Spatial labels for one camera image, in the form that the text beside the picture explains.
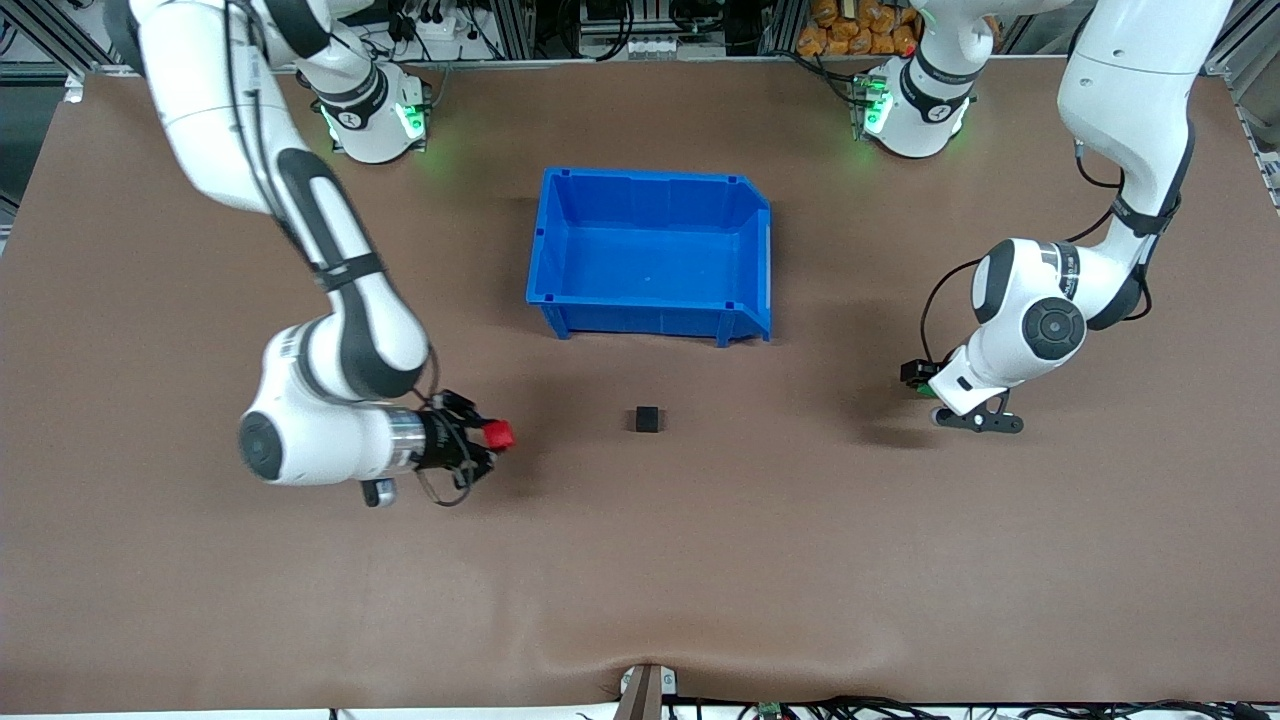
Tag blue plastic storage bin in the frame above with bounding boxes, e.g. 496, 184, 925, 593
526, 167, 774, 348

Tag orange snack bags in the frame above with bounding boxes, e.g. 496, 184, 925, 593
797, 0, 922, 57

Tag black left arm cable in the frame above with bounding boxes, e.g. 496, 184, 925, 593
919, 140, 1153, 367

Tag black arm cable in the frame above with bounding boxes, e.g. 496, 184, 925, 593
226, 0, 301, 246
919, 140, 1153, 367

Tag metal table edge bracket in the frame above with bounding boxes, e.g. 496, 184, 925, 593
619, 663, 679, 720

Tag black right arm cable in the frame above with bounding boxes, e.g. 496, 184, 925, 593
226, 0, 301, 246

